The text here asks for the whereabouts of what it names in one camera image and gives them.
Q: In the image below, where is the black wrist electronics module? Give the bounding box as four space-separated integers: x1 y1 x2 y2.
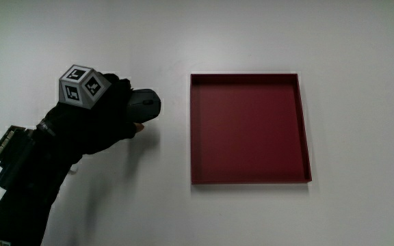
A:
0 125 37 189

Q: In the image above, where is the dark grey computer mouse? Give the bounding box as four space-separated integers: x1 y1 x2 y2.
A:
125 88 162 124

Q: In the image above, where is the person's left forearm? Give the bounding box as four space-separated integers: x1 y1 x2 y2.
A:
0 125 83 246

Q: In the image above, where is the white desk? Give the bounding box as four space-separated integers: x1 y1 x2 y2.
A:
0 0 394 246

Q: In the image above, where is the person's left hand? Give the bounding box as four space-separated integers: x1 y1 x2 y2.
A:
38 64 146 158

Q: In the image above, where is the red square tray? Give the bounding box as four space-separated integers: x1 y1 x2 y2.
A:
189 72 313 185

